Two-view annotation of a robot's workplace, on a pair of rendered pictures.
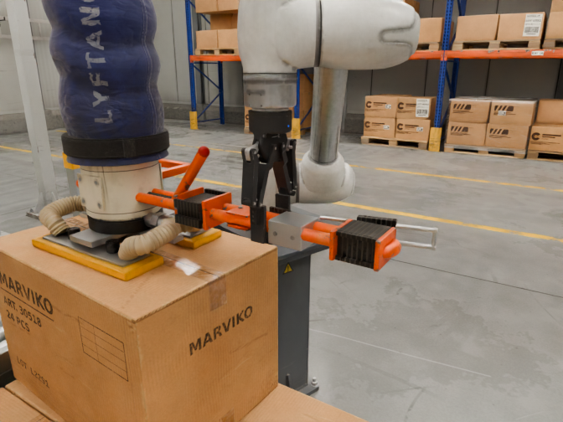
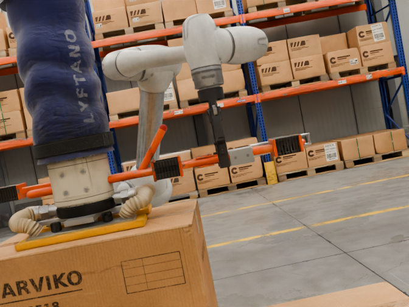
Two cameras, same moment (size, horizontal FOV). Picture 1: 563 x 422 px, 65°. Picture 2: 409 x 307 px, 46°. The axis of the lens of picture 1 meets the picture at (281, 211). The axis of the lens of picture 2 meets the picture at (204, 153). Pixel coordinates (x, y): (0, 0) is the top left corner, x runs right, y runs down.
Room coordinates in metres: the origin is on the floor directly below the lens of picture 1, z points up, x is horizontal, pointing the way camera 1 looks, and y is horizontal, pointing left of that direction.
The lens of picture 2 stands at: (-0.36, 0.87, 1.16)
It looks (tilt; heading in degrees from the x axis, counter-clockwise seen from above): 3 degrees down; 325
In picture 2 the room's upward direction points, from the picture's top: 11 degrees counter-clockwise
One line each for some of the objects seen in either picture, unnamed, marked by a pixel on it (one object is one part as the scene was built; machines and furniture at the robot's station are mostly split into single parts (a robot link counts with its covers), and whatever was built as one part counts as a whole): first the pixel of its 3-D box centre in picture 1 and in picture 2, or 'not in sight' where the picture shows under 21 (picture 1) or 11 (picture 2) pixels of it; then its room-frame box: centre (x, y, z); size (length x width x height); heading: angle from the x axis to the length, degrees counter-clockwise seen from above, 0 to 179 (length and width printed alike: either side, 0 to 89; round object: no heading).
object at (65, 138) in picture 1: (118, 140); (74, 145); (1.00, 0.37, 1.19); 0.23 x 0.23 x 0.04
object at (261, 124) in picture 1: (270, 136); (212, 103); (0.77, 0.02, 1.23); 0.08 x 0.07 x 0.09; 146
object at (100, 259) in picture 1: (93, 244); (82, 226); (0.91, 0.42, 0.97); 0.34 x 0.10 x 0.05; 57
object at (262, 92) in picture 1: (270, 92); (207, 78); (0.77, 0.02, 1.31); 0.09 x 0.09 x 0.06
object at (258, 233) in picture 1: (258, 223); (223, 155); (0.74, 0.04, 1.08); 0.03 x 0.01 x 0.07; 56
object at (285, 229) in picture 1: (293, 230); (240, 156); (0.74, -0.02, 1.07); 0.07 x 0.07 x 0.04; 57
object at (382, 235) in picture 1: (362, 244); (285, 145); (0.66, -0.13, 1.07); 0.08 x 0.07 x 0.05; 57
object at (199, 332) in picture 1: (136, 316); (106, 295); (0.98, 0.37, 0.74); 0.60 x 0.40 x 0.40; 54
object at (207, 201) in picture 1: (203, 207); (167, 167); (0.86, 0.16, 1.07); 0.10 x 0.08 x 0.06; 147
